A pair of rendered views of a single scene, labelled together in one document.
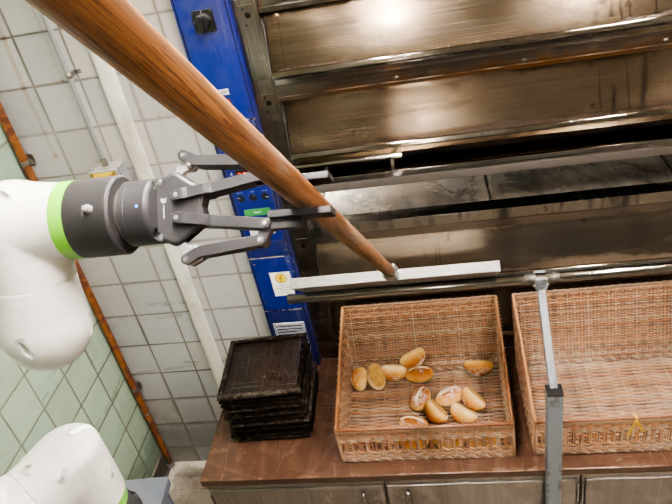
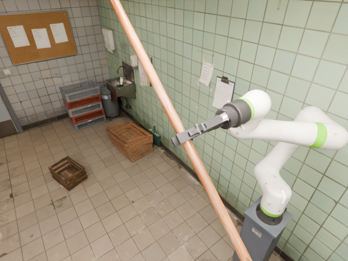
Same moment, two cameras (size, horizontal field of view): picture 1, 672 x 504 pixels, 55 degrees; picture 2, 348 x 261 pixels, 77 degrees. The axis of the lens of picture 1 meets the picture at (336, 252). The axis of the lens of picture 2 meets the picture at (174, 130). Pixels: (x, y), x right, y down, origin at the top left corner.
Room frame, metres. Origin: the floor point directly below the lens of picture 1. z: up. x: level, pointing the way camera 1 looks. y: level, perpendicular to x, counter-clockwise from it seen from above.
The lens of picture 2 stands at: (0.97, -0.40, 2.36)
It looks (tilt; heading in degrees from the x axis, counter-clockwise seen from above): 35 degrees down; 132
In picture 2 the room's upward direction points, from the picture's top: straight up
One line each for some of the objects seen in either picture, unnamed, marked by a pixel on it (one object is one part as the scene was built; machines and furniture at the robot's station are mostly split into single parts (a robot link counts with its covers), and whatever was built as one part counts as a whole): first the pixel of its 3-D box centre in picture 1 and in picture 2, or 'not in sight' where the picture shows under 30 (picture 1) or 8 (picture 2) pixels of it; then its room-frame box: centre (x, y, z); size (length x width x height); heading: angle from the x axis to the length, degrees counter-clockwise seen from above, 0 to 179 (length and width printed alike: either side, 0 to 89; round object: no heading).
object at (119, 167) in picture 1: (111, 179); not in sight; (1.98, 0.67, 1.46); 0.10 x 0.07 x 0.10; 78
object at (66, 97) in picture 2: not in sight; (80, 90); (-2.75, 1.21, 0.68); 0.60 x 0.40 x 0.16; 78
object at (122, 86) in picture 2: not in sight; (121, 90); (-2.12, 1.65, 0.71); 0.47 x 0.36 x 0.91; 168
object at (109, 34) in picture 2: not in sight; (109, 40); (-2.58, 1.87, 1.44); 0.28 x 0.11 x 0.38; 168
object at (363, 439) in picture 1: (421, 375); not in sight; (1.57, -0.20, 0.72); 0.56 x 0.49 x 0.28; 78
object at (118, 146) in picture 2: not in sight; (130, 143); (-1.44, 1.23, 0.14); 0.56 x 0.49 x 0.28; 174
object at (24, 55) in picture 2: not in sight; (40, 37); (-3.21, 0.99, 1.55); 1.04 x 0.03 x 0.74; 78
